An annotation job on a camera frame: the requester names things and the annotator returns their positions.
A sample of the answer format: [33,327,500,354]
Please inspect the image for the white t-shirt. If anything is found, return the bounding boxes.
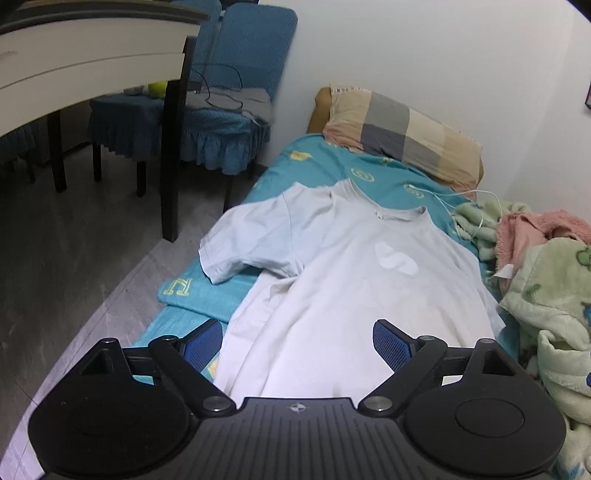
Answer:
[199,180,503,402]

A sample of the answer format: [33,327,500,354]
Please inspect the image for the teal patterned bed sheet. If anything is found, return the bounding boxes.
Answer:
[140,135,517,388]

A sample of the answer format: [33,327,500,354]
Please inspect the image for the green fleece blanket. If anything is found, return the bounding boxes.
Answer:
[453,200,590,479]

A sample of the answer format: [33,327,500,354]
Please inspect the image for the pink fleece cloth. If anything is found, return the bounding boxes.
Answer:
[495,210,591,271]

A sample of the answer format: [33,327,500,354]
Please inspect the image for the plaid beige grey pillow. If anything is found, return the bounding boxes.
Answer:
[307,85,484,200]

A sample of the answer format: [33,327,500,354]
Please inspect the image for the grey cloth on chair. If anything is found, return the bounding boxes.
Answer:
[185,87,274,125]

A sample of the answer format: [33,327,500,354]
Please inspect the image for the yellow-green ball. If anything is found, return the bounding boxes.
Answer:
[145,81,168,99]

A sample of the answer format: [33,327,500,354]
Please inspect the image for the white black-edged table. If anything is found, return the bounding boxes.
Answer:
[1,1,208,242]

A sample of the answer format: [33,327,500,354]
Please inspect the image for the white charging cable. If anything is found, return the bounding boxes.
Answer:
[406,183,505,241]

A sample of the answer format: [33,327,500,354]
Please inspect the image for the black cable on chair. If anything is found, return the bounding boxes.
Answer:
[186,63,260,123]

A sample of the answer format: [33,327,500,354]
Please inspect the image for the framed wall painting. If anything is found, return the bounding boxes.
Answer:
[585,86,591,110]

